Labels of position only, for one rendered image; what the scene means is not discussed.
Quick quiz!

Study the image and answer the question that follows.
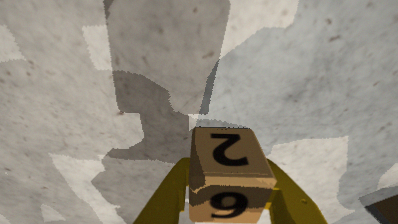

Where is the tan cardboard number cube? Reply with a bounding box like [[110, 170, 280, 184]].
[[189, 128, 277, 224]]

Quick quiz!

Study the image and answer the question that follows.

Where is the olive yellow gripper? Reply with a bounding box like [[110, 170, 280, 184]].
[[133, 157, 328, 224]]

